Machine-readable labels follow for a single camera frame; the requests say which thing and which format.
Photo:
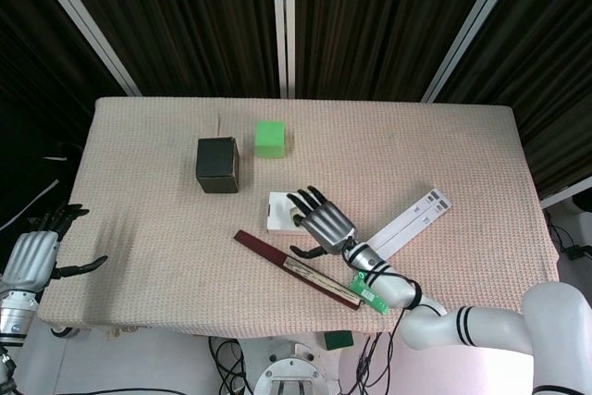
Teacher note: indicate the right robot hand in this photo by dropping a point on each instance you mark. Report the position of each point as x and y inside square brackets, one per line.
[330, 228]

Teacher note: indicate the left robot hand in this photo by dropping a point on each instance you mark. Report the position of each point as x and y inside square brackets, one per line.
[32, 261]

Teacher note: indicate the small paper strip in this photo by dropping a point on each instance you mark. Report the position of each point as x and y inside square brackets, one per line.
[294, 216]

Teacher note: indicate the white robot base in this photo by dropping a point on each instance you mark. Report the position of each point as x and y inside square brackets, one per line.
[296, 372]

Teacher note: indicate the white cardboard box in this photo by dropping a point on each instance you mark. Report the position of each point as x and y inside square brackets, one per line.
[278, 214]

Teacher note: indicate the white striped long box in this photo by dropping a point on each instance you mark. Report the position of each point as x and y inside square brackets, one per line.
[411, 224]

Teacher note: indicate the black cardboard box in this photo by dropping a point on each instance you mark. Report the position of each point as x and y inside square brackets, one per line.
[215, 164]

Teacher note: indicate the dark red book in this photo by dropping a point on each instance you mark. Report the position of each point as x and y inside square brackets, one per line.
[277, 258]

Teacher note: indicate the green foil packet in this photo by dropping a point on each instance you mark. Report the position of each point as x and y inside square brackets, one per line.
[365, 294]

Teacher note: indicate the pink waffle tablecloth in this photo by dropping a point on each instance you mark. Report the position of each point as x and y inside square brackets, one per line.
[370, 159]

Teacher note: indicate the green foam cube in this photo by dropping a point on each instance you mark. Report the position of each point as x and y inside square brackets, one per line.
[269, 138]

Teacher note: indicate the small green block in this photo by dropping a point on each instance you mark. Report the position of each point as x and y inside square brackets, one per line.
[337, 341]

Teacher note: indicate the dark pleated curtain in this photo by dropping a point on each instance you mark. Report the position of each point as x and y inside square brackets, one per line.
[185, 20]

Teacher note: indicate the white metal frame post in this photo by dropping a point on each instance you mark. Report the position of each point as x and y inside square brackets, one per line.
[283, 20]
[476, 20]
[88, 20]

